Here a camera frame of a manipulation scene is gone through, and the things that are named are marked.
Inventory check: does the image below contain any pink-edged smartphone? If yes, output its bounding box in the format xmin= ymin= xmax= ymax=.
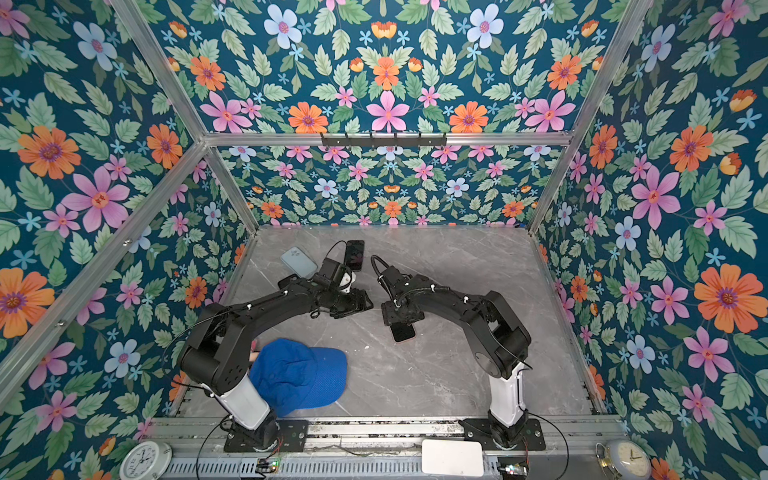
xmin=390 ymin=322 xmax=415 ymax=343

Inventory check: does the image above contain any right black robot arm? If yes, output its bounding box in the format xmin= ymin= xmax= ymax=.
xmin=371 ymin=255 xmax=531 ymax=449

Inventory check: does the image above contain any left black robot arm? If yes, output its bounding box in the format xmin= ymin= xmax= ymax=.
xmin=178 ymin=258 xmax=373 ymax=431

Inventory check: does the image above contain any light blue phone case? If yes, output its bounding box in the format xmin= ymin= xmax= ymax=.
xmin=280 ymin=246 xmax=318 ymax=279

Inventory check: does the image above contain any blue-edged smartphone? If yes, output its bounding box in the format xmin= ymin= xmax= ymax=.
xmin=344 ymin=240 xmax=365 ymax=272

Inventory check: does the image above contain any blue baseball cap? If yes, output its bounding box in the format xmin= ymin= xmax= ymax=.
xmin=249 ymin=339 xmax=348 ymax=418

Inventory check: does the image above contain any white rectangular box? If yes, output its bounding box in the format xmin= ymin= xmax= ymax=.
xmin=421 ymin=439 xmax=484 ymax=478

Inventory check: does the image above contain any silver alarm clock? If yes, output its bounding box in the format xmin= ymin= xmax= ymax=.
xmin=595 ymin=439 xmax=652 ymax=480

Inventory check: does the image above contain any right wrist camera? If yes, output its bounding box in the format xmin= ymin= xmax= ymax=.
xmin=379 ymin=265 xmax=408 ymax=297

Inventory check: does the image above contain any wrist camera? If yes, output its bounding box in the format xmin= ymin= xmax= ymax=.
xmin=314 ymin=257 xmax=356 ymax=294
xmin=379 ymin=265 xmax=408 ymax=297

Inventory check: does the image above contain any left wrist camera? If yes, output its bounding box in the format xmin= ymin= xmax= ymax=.
xmin=314 ymin=257 xmax=356 ymax=294

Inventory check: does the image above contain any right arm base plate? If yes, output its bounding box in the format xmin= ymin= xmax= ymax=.
xmin=458 ymin=418 xmax=546 ymax=451

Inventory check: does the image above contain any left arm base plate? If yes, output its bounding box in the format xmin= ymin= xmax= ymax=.
xmin=222 ymin=420 xmax=309 ymax=454

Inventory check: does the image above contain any black hook rail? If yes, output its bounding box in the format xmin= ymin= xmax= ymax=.
xmin=320 ymin=133 xmax=448 ymax=148

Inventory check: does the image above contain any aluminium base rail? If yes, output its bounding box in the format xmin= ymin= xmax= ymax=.
xmin=149 ymin=415 xmax=626 ymax=479

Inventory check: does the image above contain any white wall clock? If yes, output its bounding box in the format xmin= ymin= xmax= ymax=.
xmin=119 ymin=440 xmax=173 ymax=480

